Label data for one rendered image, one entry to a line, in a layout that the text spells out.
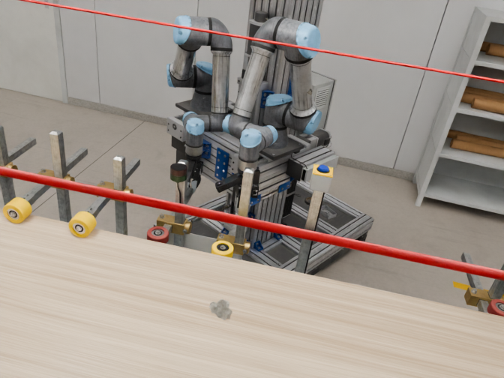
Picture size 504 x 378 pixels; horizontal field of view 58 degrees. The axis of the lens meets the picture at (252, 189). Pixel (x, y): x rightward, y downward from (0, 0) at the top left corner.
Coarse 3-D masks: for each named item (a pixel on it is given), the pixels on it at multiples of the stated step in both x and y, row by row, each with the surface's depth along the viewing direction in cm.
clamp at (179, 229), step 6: (168, 216) 184; (174, 216) 184; (162, 222) 181; (168, 222) 180; (174, 222) 181; (186, 222) 182; (174, 228) 181; (180, 228) 181; (186, 228) 181; (180, 234) 182
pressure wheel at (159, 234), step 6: (150, 228) 170; (156, 228) 170; (162, 228) 171; (150, 234) 167; (156, 234) 168; (162, 234) 168; (168, 234) 168; (150, 240) 166; (156, 240) 165; (162, 240) 166; (168, 240) 170
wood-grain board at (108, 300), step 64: (0, 256) 149; (64, 256) 152; (128, 256) 156; (192, 256) 160; (0, 320) 127; (64, 320) 130; (128, 320) 133; (192, 320) 136; (256, 320) 139; (320, 320) 142; (384, 320) 146; (448, 320) 149
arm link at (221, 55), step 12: (216, 24) 189; (216, 36) 189; (228, 36) 192; (216, 48) 193; (228, 48) 193; (216, 60) 195; (228, 60) 196; (216, 72) 196; (228, 72) 198; (216, 84) 198; (228, 84) 200; (216, 96) 199; (228, 96) 202; (216, 108) 201; (216, 120) 202
